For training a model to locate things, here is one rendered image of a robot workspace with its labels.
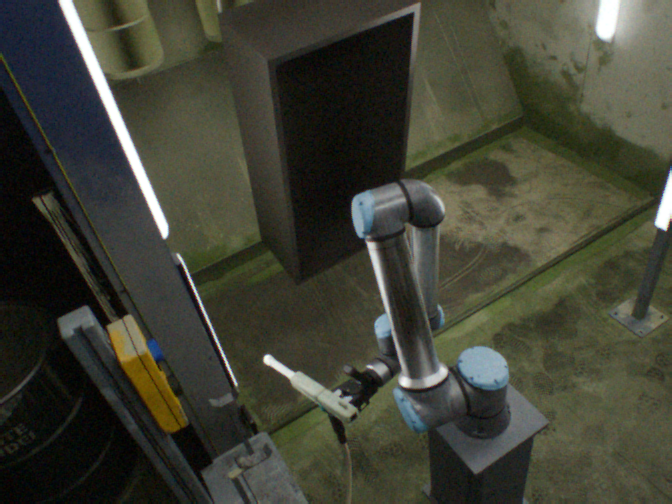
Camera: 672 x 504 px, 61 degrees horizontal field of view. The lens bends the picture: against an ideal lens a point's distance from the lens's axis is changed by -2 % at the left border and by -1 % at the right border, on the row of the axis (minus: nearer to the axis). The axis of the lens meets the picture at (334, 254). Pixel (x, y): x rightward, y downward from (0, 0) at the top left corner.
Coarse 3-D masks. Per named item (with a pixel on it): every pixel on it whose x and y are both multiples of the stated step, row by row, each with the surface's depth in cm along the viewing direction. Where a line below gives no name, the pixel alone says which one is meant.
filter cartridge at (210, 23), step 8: (200, 0) 286; (208, 0) 283; (224, 0) 283; (232, 0) 283; (240, 0) 284; (248, 0) 287; (200, 8) 290; (208, 8) 286; (216, 8) 285; (224, 8) 285; (200, 16) 296; (208, 16) 290; (216, 16) 288; (208, 24) 293; (216, 24) 291; (208, 32) 298; (216, 32) 294; (216, 40) 297
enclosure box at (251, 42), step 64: (256, 0) 199; (320, 0) 198; (384, 0) 197; (256, 64) 185; (320, 64) 235; (384, 64) 232; (256, 128) 215; (320, 128) 260; (384, 128) 256; (256, 192) 256; (320, 192) 291; (320, 256) 281
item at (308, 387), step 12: (264, 360) 212; (288, 372) 202; (300, 372) 200; (300, 384) 194; (312, 384) 193; (312, 396) 190; (324, 396) 186; (336, 396) 185; (336, 408) 180; (348, 408) 179; (336, 420) 189; (348, 420) 177; (336, 432) 192
